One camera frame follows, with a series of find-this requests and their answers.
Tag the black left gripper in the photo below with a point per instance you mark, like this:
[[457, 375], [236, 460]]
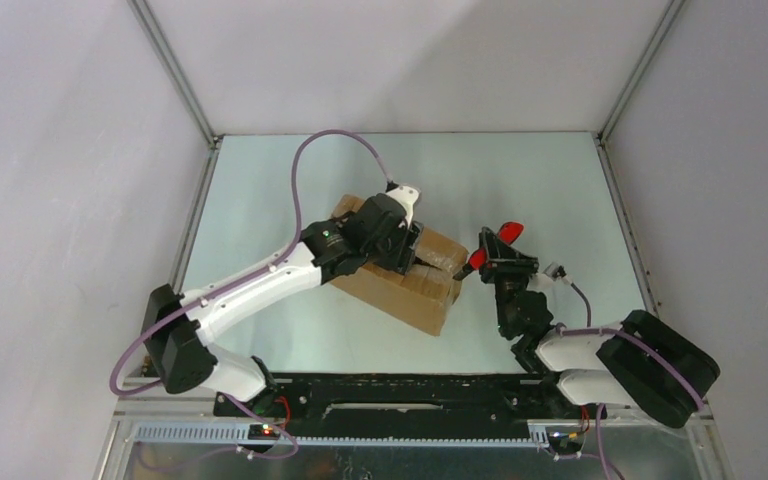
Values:
[[407, 239]]

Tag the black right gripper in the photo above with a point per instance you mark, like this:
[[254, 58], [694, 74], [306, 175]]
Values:
[[505, 258]]

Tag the red black utility knife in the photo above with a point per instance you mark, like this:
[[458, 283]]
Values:
[[507, 233]]

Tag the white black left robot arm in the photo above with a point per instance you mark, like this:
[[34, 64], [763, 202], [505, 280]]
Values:
[[184, 328]]

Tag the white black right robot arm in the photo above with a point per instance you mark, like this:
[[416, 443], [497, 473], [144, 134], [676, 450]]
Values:
[[639, 362]]

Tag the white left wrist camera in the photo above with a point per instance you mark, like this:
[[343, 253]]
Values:
[[406, 195]]

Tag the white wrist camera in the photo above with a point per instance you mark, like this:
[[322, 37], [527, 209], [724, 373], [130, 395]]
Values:
[[557, 272], [406, 195]]

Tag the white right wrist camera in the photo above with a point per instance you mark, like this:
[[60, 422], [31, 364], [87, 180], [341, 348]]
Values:
[[557, 272]]

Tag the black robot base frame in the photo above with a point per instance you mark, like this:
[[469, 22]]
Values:
[[380, 409]]

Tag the aluminium right corner post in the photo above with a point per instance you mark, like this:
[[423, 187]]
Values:
[[651, 48]]

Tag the aluminium corner post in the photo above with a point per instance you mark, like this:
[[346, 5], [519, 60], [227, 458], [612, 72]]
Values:
[[157, 38], [651, 48]]

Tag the aluminium left corner post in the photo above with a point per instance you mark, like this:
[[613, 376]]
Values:
[[157, 38]]

